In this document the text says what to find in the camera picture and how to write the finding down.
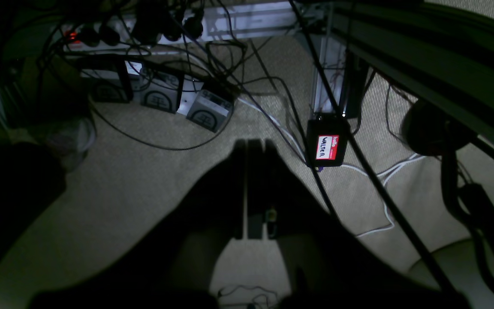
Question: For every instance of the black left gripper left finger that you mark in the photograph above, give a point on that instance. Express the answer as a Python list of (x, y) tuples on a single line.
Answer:
[(171, 267)]

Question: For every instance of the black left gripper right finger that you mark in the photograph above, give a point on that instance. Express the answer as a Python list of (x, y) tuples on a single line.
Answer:
[(327, 267)]

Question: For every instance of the black box with name tag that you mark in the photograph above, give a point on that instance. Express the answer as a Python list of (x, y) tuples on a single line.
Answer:
[(327, 141)]

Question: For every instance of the grey power adapter right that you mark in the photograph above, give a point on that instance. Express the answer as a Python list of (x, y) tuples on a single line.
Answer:
[(211, 108)]

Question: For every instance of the grey power adapter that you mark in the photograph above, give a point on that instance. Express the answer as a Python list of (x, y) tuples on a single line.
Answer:
[(108, 79), (211, 108), (160, 89)]

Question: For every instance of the grey power adapter middle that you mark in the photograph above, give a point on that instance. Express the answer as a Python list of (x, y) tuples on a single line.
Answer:
[(160, 89)]

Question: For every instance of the grey power adapter left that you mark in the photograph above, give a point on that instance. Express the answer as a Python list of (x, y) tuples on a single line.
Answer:
[(108, 79)]

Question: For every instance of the white power strip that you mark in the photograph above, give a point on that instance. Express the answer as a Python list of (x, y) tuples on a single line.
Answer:
[(202, 24)]

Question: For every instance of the aluminium frame leg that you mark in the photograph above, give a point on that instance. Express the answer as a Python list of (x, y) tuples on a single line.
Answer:
[(332, 57)]

